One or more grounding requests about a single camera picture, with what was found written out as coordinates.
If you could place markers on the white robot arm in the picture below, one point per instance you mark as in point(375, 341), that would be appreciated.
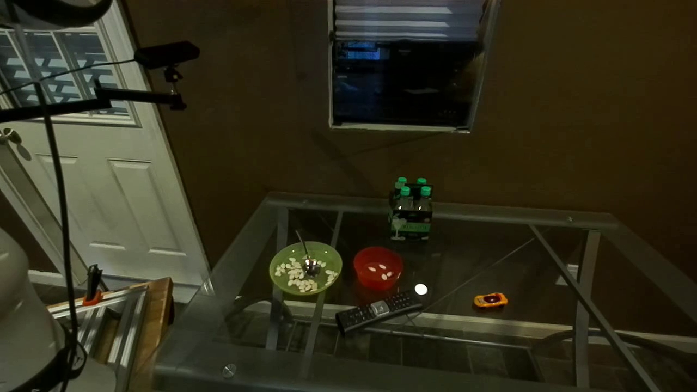
point(21, 327)

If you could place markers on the white panel door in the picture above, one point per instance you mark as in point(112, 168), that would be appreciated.
point(109, 188)

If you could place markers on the metal door latch lever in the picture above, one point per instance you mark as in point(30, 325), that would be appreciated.
point(13, 142)

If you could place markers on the green capped bottle pack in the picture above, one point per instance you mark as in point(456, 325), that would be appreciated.
point(410, 219)

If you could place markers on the metal spoon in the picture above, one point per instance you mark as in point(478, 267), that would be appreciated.
point(307, 263)

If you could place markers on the pale pistachio nuts heap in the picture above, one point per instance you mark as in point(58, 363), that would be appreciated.
point(381, 271)
point(295, 276)

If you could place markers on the green plate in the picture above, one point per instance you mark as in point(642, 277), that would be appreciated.
point(284, 255)

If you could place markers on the red bowl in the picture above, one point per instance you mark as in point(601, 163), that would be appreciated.
point(376, 280)

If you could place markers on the black remote control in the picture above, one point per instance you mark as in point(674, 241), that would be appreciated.
point(376, 312)

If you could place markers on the white framed window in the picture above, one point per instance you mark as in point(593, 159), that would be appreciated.
point(405, 87)

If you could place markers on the small orange black gadget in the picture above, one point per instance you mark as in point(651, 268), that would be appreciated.
point(490, 301)

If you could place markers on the white window blinds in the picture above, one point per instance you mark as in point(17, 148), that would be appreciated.
point(405, 23)

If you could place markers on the wooden cabinet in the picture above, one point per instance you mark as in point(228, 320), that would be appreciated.
point(154, 318)

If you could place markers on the white trash bin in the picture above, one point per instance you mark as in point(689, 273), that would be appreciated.
point(567, 276)

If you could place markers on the black orange clamp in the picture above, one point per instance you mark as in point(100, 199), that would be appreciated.
point(91, 285)

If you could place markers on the glass table with metal frame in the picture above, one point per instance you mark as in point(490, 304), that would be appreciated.
point(209, 334)

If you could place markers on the black camera on boom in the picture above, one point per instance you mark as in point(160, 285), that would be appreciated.
point(166, 55)

